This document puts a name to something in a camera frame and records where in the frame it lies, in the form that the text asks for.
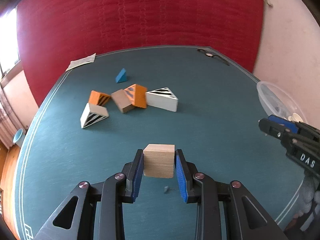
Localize plain wooden wedge block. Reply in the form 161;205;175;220
143;144;175;178

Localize white striped small wedge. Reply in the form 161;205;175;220
80;102;109;129

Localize orange striped wedge block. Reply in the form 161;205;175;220
88;90;111;106

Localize orange blue-striped wedge block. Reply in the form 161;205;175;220
124;84;148;109

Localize large white striped wedge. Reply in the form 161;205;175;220
145;87;178;112

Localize clear plastic bowl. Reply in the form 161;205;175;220
256;81;308;123

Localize brown wooden wedge block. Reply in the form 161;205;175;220
111;89;134;114

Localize black eyeglasses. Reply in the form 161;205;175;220
197;48;229;66

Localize light blue waste bin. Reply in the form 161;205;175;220
12;128;25;148

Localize blue wedge block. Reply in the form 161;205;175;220
115;68;127;83

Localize patterned pink curtain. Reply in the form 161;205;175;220
0;88;25;149

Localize white paper sheet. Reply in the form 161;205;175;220
66;53;96;72

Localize red quilted blanket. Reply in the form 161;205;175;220
17;0;264;105

